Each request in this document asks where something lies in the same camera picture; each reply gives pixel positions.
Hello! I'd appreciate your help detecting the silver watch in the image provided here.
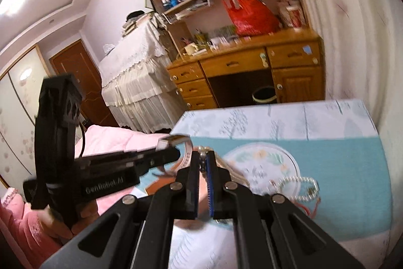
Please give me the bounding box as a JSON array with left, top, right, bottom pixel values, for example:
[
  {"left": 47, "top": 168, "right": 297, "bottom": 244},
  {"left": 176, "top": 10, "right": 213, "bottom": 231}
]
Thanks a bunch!
[{"left": 153, "top": 134, "right": 193, "bottom": 178}]

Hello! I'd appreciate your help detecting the white pearl bracelet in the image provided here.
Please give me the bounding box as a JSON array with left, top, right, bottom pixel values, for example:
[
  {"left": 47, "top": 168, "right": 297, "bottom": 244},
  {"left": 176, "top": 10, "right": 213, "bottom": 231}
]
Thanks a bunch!
[{"left": 277, "top": 175, "right": 320, "bottom": 203}]

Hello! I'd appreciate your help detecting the pink sleeve forearm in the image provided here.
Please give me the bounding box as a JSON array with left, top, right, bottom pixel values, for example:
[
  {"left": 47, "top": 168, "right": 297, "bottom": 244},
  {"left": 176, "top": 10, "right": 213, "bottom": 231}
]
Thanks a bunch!
[{"left": 0, "top": 188, "right": 61, "bottom": 268}]

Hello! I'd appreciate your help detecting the left hand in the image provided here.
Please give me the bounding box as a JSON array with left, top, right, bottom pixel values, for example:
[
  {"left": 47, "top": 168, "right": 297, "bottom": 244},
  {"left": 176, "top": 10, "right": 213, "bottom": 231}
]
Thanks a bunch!
[{"left": 36, "top": 201, "right": 99, "bottom": 240}]

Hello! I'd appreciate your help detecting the pink blanket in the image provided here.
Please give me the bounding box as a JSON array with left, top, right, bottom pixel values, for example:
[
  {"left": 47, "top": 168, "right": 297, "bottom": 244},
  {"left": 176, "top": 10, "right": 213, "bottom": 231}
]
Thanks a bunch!
[{"left": 81, "top": 125, "right": 174, "bottom": 218}]

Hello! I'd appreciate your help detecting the white lace covered furniture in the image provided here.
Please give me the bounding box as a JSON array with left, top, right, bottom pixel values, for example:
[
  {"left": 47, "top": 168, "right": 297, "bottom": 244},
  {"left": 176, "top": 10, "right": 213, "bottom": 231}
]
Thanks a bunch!
[{"left": 99, "top": 13, "right": 186, "bottom": 133}]

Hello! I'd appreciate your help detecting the teal white printed tablecloth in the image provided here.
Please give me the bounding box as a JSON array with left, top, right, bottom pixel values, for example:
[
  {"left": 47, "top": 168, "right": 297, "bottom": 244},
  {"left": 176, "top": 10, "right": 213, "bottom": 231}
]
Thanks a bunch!
[{"left": 138, "top": 99, "right": 394, "bottom": 269}]

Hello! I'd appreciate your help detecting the waste bin under desk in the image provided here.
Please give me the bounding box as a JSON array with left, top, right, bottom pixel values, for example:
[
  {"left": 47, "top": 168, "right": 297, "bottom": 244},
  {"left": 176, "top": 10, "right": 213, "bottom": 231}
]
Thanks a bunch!
[{"left": 252, "top": 86, "right": 277, "bottom": 104}]

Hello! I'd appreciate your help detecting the brown wooden door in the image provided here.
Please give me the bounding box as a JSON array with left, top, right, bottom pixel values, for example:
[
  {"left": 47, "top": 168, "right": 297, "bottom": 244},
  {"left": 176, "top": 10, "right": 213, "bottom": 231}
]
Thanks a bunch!
[{"left": 50, "top": 40, "right": 118, "bottom": 127}]

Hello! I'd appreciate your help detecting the wooden desk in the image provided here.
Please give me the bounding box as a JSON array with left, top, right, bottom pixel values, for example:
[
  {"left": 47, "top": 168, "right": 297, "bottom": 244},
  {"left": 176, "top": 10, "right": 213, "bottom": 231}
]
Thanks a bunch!
[{"left": 167, "top": 28, "right": 325, "bottom": 110}]

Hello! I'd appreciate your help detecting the red bag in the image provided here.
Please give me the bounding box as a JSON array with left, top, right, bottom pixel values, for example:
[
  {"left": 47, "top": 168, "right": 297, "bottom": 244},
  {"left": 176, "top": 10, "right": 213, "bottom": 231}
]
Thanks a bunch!
[{"left": 223, "top": 0, "right": 280, "bottom": 37}]

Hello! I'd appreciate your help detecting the red white cup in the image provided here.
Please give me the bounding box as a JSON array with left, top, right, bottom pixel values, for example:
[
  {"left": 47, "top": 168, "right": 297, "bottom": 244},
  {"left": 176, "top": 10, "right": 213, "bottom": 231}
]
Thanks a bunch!
[{"left": 286, "top": 6, "right": 303, "bottom": 29}]

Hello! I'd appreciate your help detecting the cream curtain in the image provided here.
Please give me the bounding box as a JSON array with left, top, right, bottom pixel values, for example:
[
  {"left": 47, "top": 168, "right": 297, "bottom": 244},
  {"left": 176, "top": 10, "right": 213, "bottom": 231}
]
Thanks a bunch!
[{"left": 303, "top": 0, "right": 402, "bottom": 247}]

